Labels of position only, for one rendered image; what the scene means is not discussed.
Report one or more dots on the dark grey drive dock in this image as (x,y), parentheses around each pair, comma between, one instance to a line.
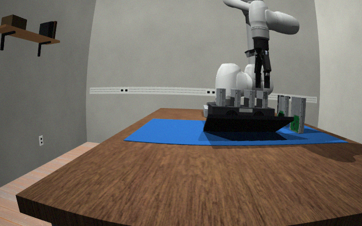
(242,110)

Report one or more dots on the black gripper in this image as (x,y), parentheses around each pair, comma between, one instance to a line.
(262,58)

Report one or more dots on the blue flat mat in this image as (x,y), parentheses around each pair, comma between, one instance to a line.
(190,132)

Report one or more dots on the status display screen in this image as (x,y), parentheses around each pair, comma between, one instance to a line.
(245,123)

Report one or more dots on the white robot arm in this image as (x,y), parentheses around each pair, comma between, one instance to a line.
(259,20)

